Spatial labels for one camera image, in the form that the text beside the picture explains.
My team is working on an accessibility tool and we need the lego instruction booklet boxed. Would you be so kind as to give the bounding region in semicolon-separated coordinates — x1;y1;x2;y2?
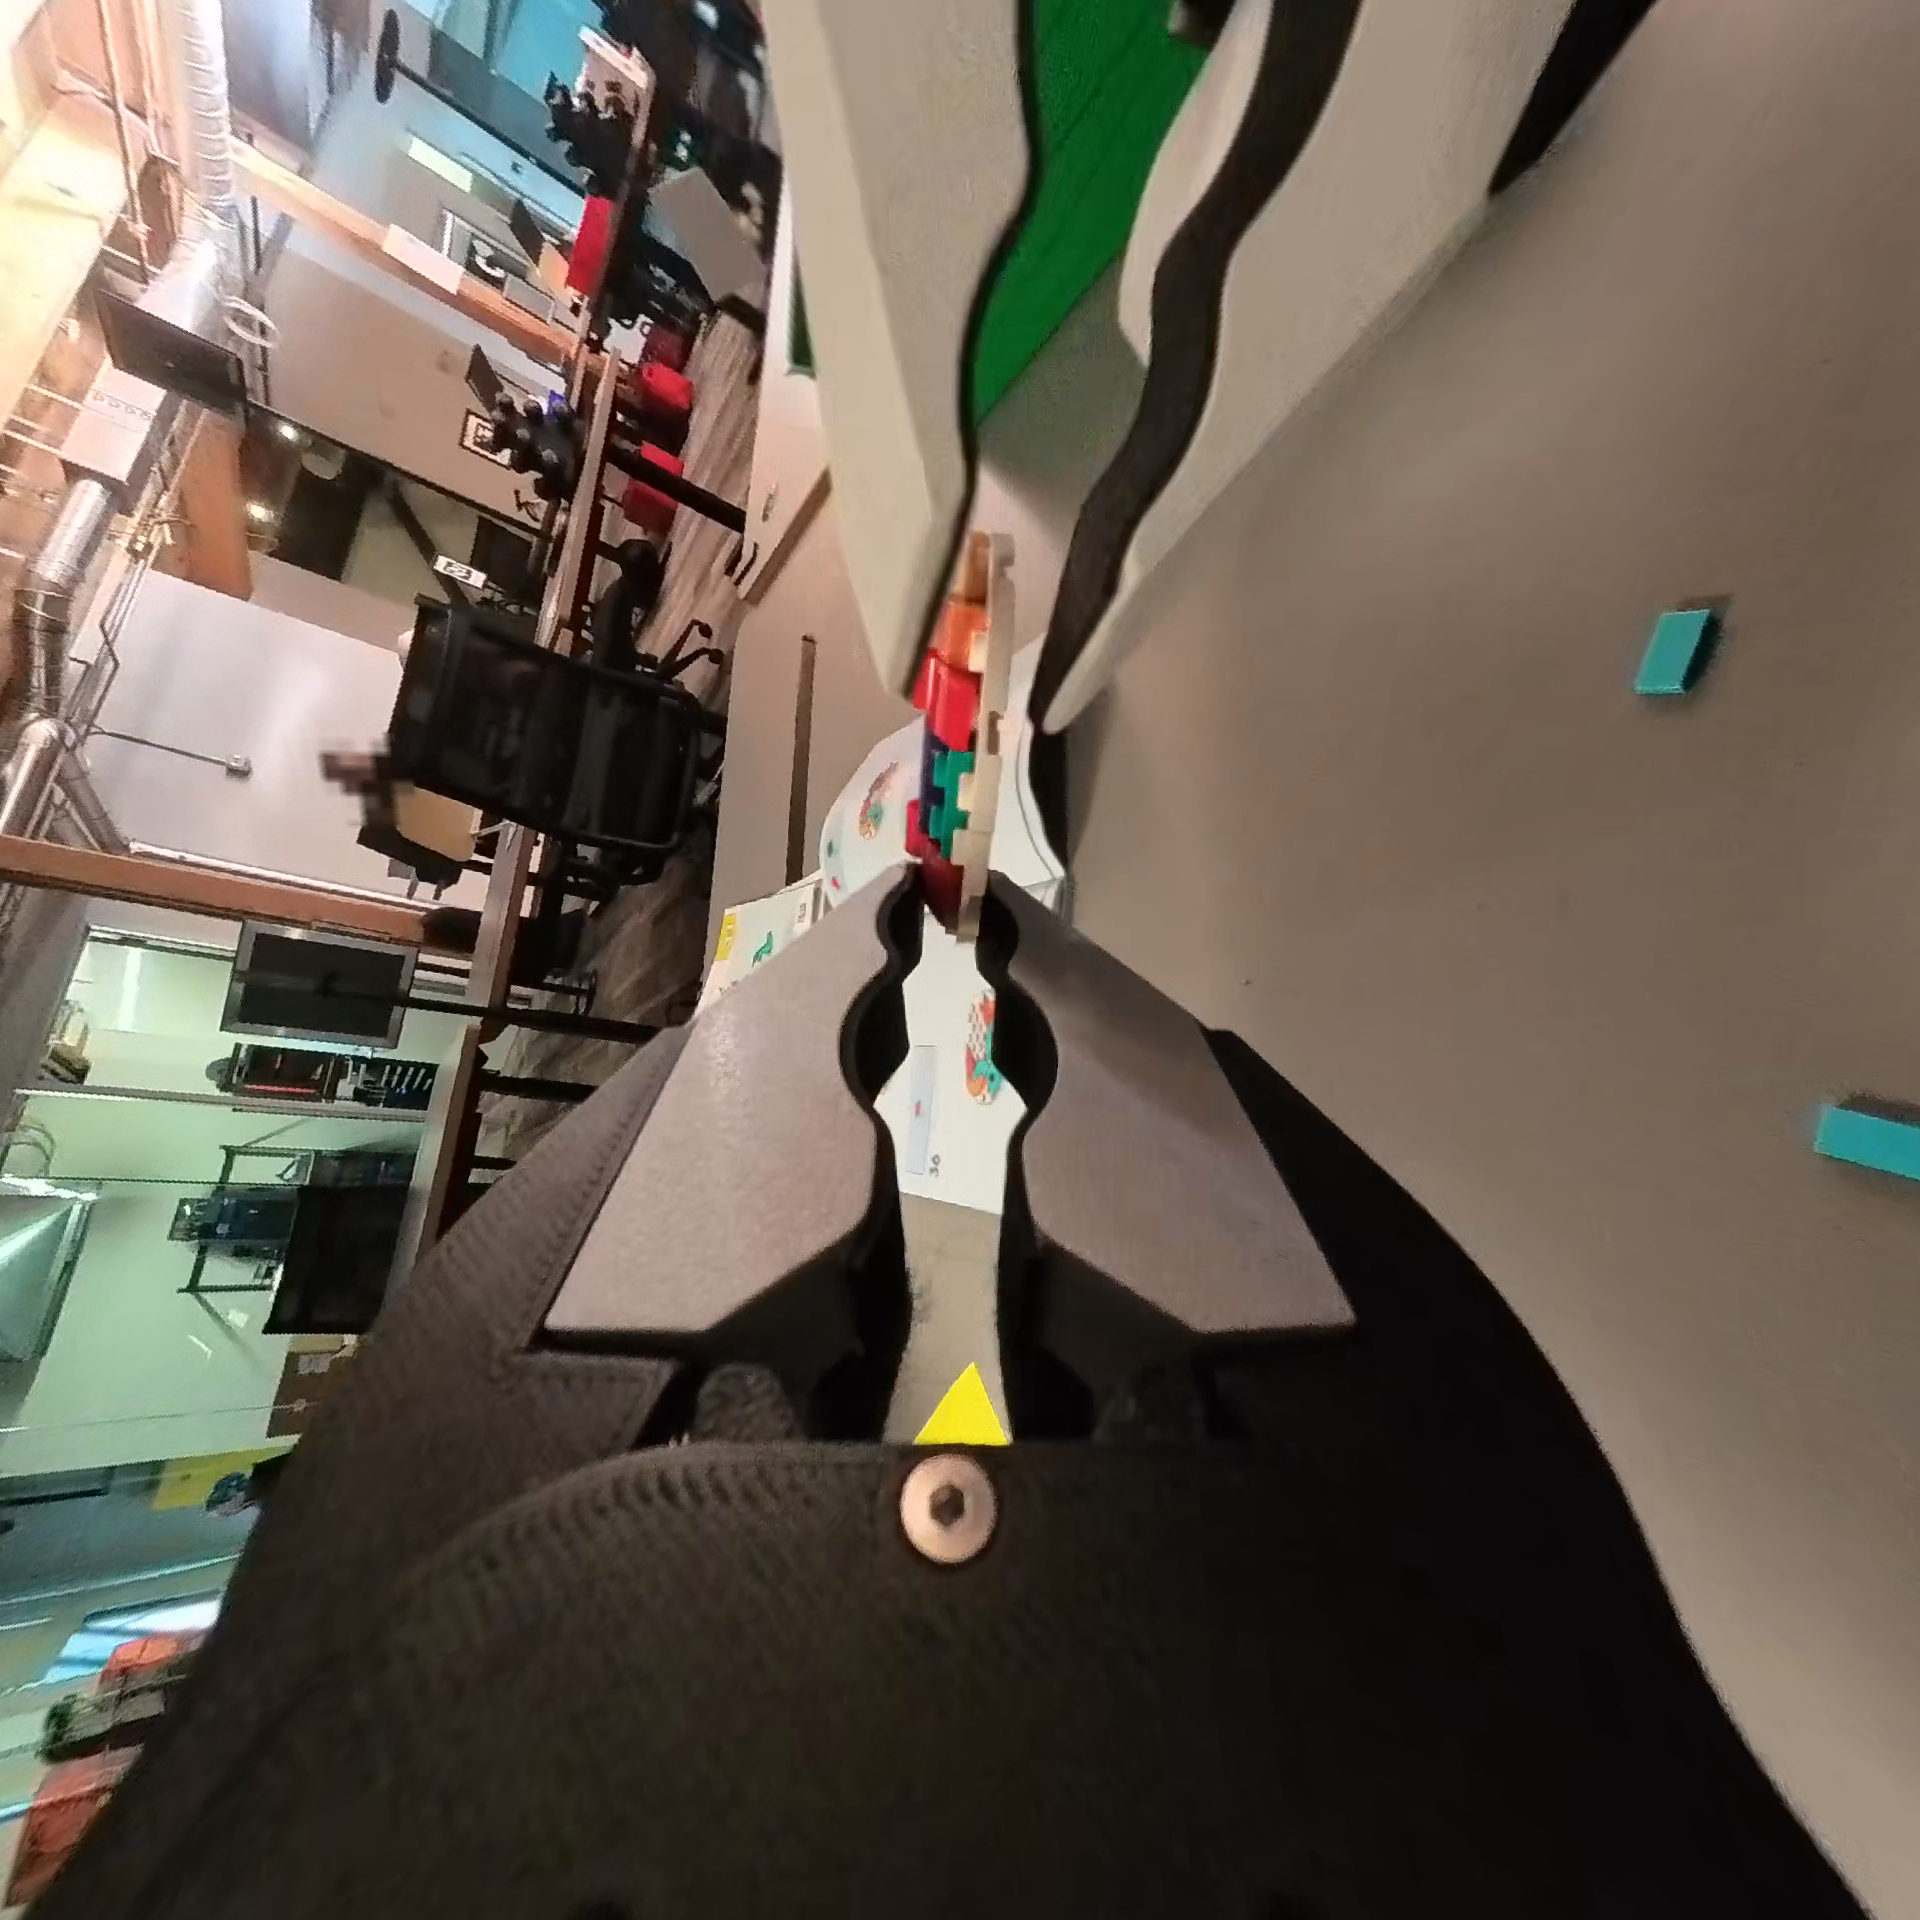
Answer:
702;872;830;1023
816;638;1079;1219

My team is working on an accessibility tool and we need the green plastic bin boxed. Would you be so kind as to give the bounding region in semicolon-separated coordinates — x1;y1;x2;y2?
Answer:
783;0;1221;434

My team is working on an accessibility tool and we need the yellow sticky note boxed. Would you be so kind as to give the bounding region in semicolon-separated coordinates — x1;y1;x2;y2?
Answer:
909;1359;1017;1449

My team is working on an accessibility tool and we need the closed lego instruction booklet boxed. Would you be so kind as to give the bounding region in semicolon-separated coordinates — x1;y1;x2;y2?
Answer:
702;872;830;1023

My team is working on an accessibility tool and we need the teal lego piece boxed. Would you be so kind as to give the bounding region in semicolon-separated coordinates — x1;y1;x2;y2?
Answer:
1629;603;1730;702
1809;1095;1920;1181

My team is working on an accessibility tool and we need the wooden back chair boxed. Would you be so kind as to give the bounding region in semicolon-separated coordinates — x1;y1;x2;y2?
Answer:
358;779;496;879

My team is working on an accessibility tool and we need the black wall monitor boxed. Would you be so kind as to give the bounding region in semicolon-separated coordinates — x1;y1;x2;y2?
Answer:
88;287;252;425

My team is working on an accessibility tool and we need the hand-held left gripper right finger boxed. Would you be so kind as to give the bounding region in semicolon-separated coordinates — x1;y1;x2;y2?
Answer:
977;872;1359;1343

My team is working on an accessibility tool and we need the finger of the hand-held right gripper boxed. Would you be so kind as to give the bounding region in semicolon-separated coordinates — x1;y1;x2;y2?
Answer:
760;0;1044;710
1034;0;1580;739

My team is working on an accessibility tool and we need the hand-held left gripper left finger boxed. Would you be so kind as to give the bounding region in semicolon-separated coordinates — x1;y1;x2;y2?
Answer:
540;865;920;1343

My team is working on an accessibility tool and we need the round colourful lego build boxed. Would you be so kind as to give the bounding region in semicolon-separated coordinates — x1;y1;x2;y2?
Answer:
902;528;1024;943

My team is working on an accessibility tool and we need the black mesh office chair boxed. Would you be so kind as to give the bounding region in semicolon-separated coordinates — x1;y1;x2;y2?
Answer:
391;597;732;889

